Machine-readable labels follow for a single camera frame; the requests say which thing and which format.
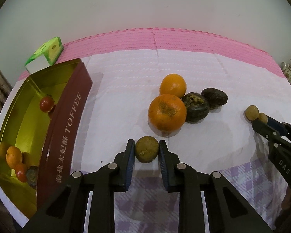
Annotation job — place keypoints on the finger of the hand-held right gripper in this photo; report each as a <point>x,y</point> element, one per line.
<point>276,125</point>
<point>263,132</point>

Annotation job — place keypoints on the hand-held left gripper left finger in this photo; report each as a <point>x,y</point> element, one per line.
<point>130,165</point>

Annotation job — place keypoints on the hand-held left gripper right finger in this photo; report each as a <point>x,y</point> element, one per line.
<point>163,165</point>

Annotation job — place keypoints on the small green-brown longan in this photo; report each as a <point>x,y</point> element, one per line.
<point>263,117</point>
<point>252,112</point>
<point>146,150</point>

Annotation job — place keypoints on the orange with rough top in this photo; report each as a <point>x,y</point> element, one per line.
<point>167,114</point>

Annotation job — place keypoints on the dark water chestnut with sprout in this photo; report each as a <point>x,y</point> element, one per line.
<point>196,108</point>

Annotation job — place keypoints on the gold and maroon tin box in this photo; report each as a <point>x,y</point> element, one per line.
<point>63,131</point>

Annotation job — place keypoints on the small smooth orange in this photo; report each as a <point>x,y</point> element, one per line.
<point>173,85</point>

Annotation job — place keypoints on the red tomato with stem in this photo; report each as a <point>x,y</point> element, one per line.
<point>46,103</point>

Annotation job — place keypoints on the large orange with stem dot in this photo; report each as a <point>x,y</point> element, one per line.
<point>13,157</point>

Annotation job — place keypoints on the pink checked cloth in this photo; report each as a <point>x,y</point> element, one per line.
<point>184,38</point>

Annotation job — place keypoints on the green and white tissue box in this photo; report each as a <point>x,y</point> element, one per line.
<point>47,53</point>

